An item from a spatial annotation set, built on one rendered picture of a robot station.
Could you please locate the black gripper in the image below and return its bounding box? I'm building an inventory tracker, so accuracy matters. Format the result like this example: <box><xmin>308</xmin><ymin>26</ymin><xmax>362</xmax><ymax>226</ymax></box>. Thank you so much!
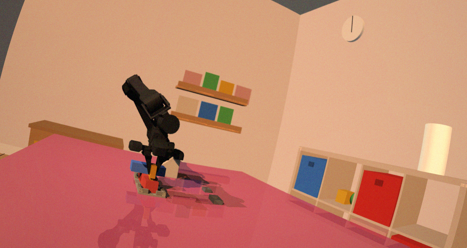
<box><xmin>128</xmin><ymin>128</ymin><xmax>184</xmax><ymax>174</ymax></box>

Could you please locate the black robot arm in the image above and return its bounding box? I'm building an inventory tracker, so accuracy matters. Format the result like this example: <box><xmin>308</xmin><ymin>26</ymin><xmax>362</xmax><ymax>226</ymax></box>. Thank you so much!
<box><xmin>122</xmin><ymin>74</ymin><xmax>180</xmax><ymax>157</ymax></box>

